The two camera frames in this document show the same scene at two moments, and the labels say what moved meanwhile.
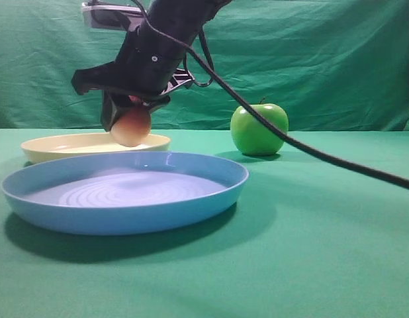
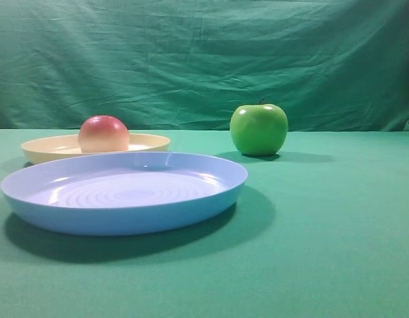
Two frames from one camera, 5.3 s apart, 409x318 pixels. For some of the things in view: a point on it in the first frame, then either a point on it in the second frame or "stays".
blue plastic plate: x=123 y=193 stays
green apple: x=253 y=137 stays
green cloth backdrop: x=329 y=64 stays
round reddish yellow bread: x=134 y=126 -> x=103 y=134
